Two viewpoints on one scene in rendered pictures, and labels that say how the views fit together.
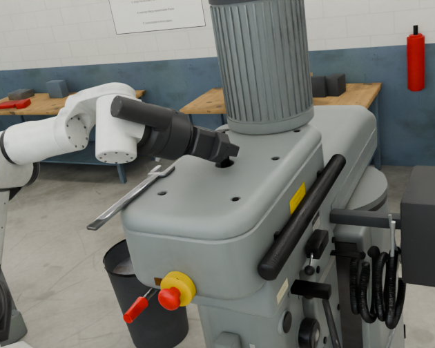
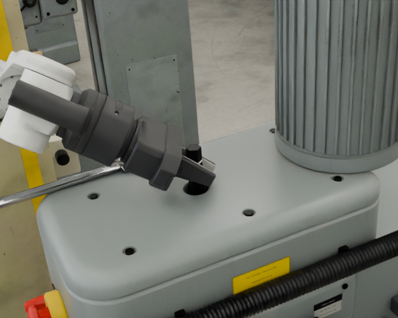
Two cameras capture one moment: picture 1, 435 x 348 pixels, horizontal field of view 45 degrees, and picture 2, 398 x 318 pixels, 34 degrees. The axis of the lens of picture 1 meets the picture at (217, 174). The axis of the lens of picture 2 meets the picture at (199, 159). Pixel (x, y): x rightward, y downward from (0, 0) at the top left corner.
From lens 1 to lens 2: 0.59 m
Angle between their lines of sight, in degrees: 33
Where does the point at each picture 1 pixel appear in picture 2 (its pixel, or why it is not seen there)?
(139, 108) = (36, 104)
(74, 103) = (10, 62)
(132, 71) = not seen: outside the picture
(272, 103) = (311, 129)
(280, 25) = (339, 26)
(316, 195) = (290, 283)
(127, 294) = not seen: hidden behind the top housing
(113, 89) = (35, 65)
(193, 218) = (66, 252)
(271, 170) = (217, 229)
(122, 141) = (17, 133)
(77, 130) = not seen: hidden behind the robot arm
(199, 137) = (136, 153)
